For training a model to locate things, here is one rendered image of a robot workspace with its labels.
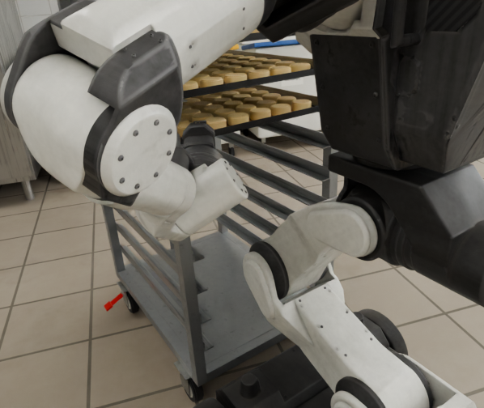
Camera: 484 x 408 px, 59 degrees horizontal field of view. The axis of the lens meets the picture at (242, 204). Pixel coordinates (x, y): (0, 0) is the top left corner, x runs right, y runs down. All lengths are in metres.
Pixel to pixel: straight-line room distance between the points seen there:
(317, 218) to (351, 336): 0.32
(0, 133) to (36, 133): 2.30
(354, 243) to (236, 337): 0.68
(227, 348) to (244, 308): 0.18
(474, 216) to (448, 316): 1.05
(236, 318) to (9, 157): 1.76
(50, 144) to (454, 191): 0.52
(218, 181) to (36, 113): 0.26
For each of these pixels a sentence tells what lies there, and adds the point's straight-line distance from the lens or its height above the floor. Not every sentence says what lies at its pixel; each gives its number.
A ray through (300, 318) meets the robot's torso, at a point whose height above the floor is 0.38.
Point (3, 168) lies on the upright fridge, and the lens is 2.73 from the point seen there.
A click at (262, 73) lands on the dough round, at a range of 0.99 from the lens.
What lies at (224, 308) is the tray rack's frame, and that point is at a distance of 1.40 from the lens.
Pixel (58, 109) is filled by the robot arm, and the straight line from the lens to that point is 0.35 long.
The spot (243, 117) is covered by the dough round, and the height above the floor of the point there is 0.79.
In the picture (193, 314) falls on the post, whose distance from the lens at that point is 1.07.
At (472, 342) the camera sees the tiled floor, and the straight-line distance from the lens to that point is 1.62.
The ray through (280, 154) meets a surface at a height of 0.60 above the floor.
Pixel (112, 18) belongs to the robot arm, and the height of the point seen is 1.02.
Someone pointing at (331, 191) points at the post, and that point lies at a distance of 1.18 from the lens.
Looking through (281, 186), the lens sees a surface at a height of 0.50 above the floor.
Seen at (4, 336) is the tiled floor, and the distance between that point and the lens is 1.79.
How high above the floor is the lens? 1.03
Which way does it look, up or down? 26 degrees down
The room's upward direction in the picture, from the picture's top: 3 degrees counter-clockwise
